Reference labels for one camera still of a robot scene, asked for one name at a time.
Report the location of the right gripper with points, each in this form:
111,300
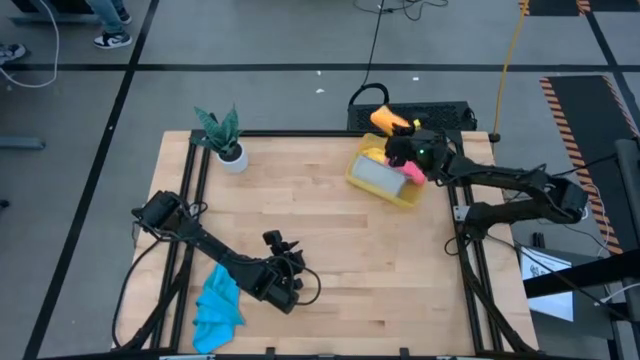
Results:
417,150

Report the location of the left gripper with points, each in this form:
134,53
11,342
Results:
277,285

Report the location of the orange microfiber towel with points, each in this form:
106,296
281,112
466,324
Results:
387,120

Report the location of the yellow microfiber towel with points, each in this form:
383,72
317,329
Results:
376,155

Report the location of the pink microfiber towel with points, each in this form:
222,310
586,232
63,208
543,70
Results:
412,172

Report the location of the grey microfiber towel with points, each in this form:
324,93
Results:
377,175

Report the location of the blue microfiber towel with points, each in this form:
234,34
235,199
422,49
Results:
217,310

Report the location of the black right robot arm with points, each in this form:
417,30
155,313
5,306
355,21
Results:
515,195

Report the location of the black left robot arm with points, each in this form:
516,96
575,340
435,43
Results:
210,250

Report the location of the black perforated computer case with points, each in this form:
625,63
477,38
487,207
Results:
440,117

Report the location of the yellow translucent plastic bin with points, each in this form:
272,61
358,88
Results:
400,200

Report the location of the grey metal mounting plate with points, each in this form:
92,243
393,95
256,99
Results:
460,214

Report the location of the snake plant in white pot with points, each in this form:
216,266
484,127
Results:
227,150

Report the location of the large hazard striped floor mat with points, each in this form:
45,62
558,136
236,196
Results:
585,130

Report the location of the small hazard striped floor mat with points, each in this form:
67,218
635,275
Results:
555,6

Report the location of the white paper sheet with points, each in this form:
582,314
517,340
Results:
550,307

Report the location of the black stand bar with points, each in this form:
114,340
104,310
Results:
585,274

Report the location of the person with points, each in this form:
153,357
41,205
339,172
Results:
112,25
11,52

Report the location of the grey desk foot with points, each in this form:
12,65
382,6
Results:
20,143
50,20

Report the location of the black aluminium table frame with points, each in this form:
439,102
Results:
300,133

